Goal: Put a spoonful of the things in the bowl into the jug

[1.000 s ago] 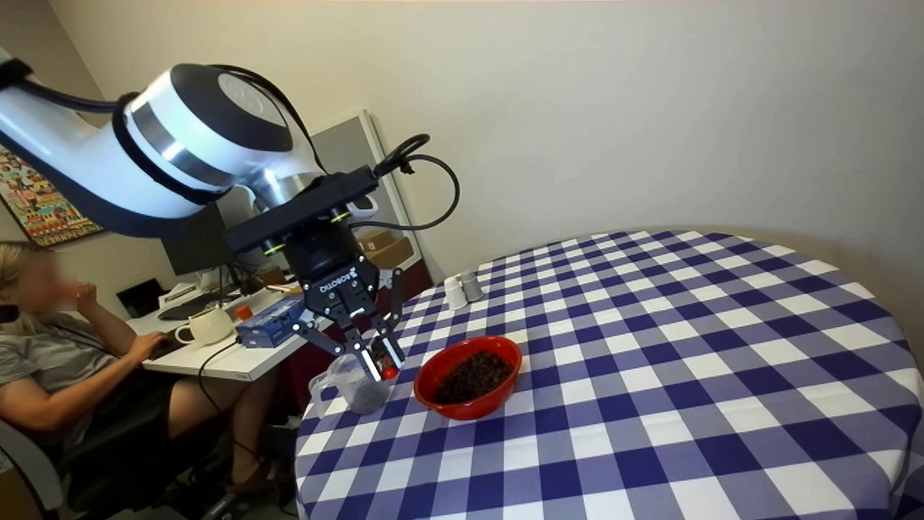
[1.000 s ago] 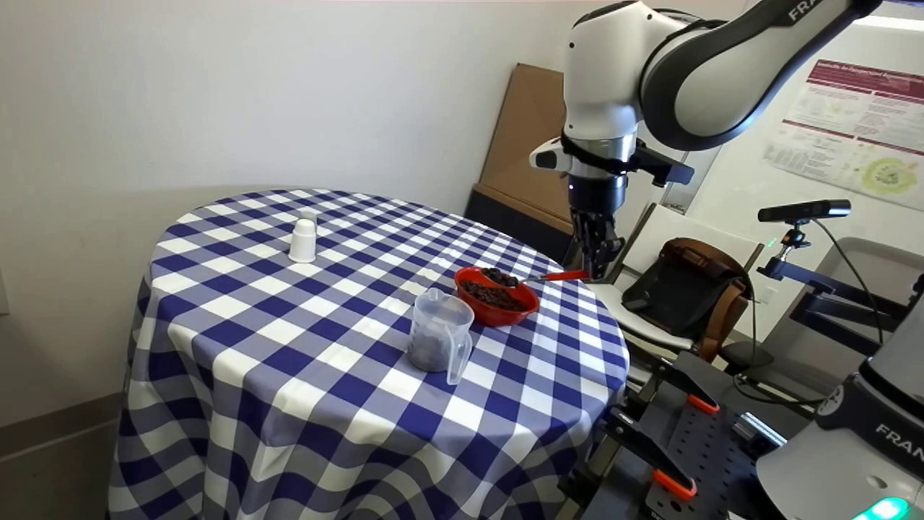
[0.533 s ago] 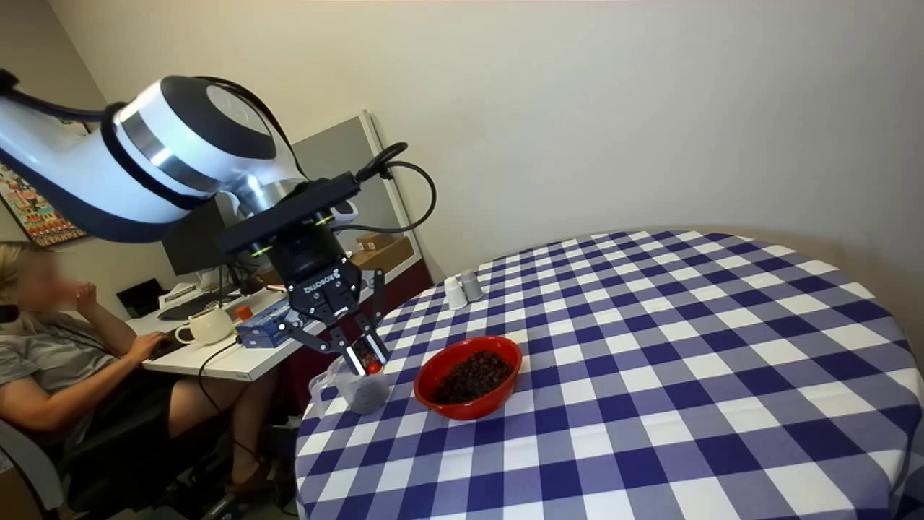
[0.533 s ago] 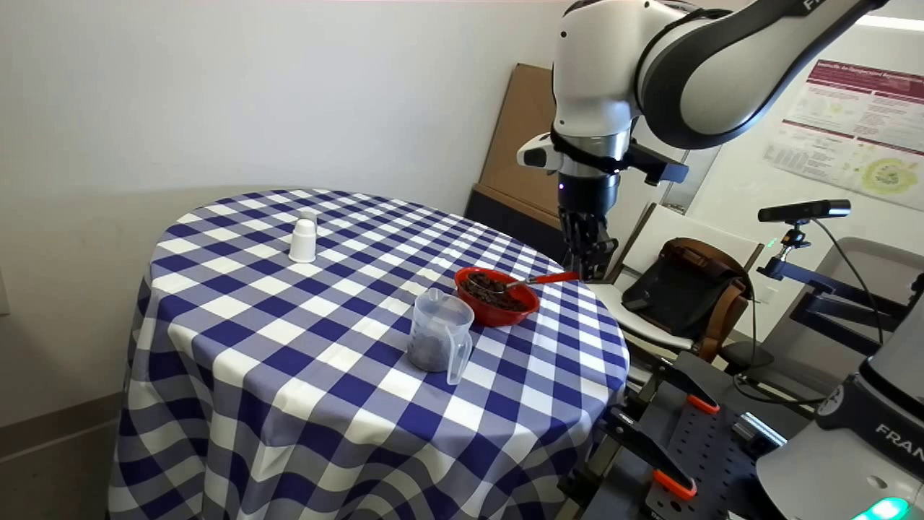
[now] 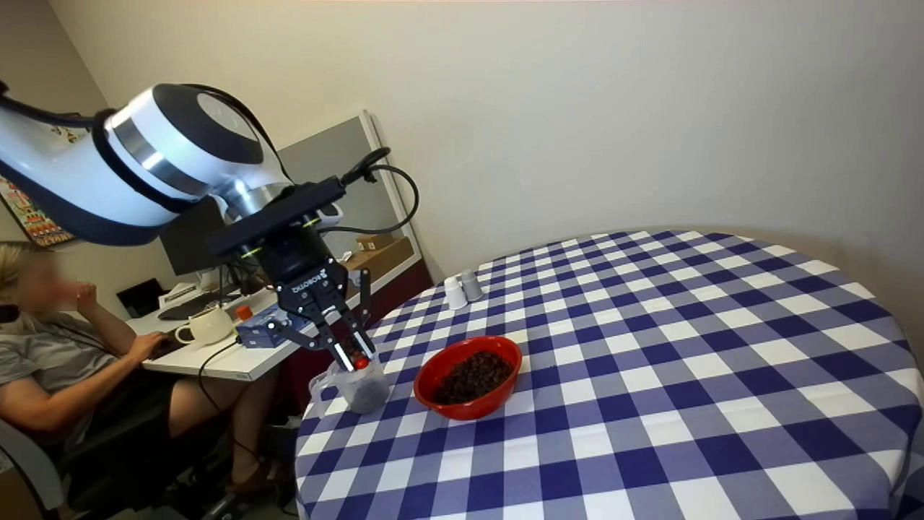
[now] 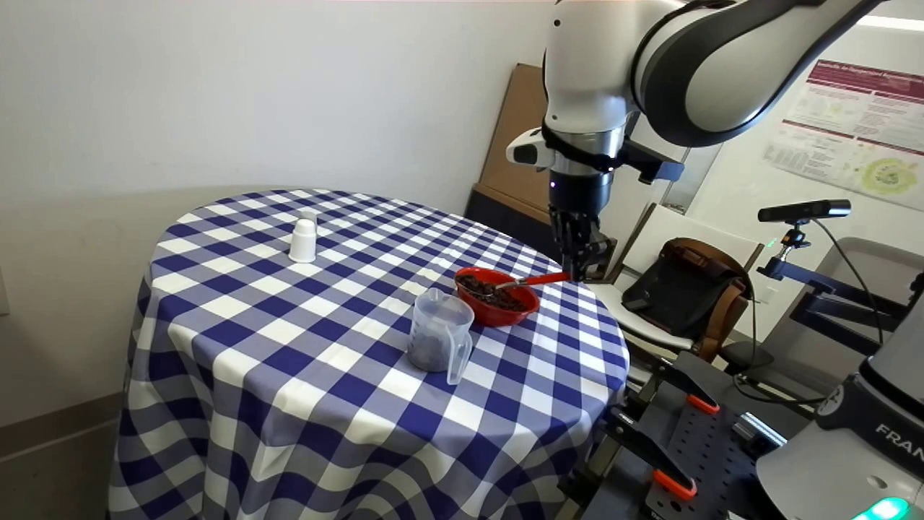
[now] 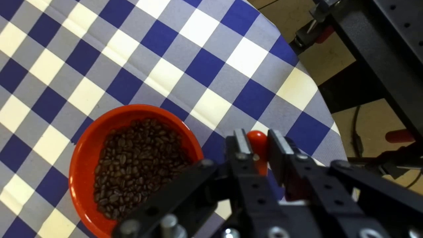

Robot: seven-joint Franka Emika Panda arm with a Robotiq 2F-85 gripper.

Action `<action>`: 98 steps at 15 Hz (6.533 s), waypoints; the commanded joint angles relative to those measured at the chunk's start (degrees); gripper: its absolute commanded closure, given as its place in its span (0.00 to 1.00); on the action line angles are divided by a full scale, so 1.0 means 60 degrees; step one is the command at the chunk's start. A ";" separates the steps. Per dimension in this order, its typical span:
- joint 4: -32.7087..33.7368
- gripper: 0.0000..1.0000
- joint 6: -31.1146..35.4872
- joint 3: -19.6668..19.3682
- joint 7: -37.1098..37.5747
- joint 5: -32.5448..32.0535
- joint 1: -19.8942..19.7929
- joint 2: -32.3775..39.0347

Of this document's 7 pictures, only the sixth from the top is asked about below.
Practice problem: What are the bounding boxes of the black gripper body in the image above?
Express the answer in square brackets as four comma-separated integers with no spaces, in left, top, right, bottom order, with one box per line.
[550,169,616,233]

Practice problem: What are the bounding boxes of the small white plastic bottle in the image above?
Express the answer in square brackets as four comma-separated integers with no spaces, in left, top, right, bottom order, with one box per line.
[287,214,320,269]

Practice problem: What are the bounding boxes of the white wall poster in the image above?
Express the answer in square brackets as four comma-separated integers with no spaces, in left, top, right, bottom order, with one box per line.
[762,54,924,214]

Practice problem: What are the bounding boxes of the black chair with bag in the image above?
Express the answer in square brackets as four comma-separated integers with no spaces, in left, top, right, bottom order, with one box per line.
[620,237,758,341]

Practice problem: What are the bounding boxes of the clear plastic measuring jug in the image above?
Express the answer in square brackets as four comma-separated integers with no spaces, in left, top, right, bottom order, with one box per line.
[405,286,477,374]

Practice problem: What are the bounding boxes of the blue white checkered tablecloth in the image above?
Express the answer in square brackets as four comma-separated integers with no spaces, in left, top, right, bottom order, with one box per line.
[105,184,633,520]

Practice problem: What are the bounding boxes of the blue metal bar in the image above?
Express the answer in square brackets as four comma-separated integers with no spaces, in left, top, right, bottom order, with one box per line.
[758,257,913,316]

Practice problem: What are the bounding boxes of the black camera on stand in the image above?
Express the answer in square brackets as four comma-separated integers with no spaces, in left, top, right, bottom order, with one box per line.
[747,197,856,283]

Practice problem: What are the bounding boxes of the black perforated mounting board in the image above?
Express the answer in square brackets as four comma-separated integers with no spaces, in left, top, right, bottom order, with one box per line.
[574,348,820,520]

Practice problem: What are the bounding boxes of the brown cardboard box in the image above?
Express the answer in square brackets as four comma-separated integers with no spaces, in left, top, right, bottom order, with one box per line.
[477,59,561,225]

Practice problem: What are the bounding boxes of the grey metal strip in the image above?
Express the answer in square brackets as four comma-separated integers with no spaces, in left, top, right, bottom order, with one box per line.
[661,168,723,217]

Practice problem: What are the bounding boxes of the orange handled black clamp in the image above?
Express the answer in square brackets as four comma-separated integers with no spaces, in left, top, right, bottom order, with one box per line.
[661,357,726,419]
[616,413,703,504]

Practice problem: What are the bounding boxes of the red bowl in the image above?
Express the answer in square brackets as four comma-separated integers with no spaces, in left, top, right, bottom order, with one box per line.
[453,264,542,328]

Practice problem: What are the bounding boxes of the red handled metal spoon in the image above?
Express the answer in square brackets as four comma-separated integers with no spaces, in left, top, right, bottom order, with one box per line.
[488,269,574,296]

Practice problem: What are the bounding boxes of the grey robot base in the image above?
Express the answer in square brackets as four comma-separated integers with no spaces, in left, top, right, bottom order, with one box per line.
[753,296,924,520]

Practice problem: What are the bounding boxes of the brown coffee beans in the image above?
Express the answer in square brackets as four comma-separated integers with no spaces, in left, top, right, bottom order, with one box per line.
[466,279,516,311]

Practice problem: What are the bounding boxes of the brown wooden chair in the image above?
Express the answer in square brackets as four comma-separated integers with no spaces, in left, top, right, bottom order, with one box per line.
[690,283,750,363]

